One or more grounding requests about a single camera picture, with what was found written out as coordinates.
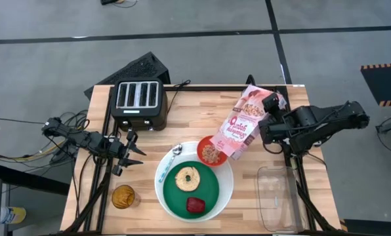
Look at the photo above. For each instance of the black four-slot toaster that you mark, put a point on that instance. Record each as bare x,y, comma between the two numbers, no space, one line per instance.
139,114

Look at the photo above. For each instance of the beige bagel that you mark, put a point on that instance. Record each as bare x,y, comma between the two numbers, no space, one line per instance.
182,183

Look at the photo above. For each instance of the clear plastic container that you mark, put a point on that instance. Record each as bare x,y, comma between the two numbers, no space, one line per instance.
277,196

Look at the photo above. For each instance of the black perforated computer case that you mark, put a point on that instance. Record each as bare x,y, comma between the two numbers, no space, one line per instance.
139,69

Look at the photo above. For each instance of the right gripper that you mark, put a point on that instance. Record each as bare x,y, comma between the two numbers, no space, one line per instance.
275,129

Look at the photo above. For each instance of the white round woven placemat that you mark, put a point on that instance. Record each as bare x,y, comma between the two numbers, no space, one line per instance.
226,183

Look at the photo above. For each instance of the orange-red plastic bowl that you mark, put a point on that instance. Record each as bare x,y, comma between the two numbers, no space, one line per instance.
201,147

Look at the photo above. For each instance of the green plastic plate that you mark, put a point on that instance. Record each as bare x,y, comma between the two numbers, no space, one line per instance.
176,203

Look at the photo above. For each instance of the white and yellow bottle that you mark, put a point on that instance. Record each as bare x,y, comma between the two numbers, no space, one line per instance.
13,215

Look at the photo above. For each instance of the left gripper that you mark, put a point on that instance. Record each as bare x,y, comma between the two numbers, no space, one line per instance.
121,154

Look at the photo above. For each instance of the dark red food piece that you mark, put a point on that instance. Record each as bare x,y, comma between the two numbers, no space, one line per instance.
195,205

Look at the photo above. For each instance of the pink cereal box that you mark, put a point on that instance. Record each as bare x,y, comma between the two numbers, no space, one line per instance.
238,131

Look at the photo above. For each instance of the glass of orange juice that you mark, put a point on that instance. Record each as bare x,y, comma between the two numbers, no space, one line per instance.
123,196

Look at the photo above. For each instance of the black mat with hazard stripes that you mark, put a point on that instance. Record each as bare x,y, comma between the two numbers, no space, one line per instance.
384,83

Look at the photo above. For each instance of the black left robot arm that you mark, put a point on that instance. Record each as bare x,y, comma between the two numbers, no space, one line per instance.
84,139

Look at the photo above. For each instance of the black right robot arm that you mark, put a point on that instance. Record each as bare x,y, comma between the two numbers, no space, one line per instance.
330,121

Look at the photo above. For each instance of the brown cereal flakes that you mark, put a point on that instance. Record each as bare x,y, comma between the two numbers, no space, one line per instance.
211,154

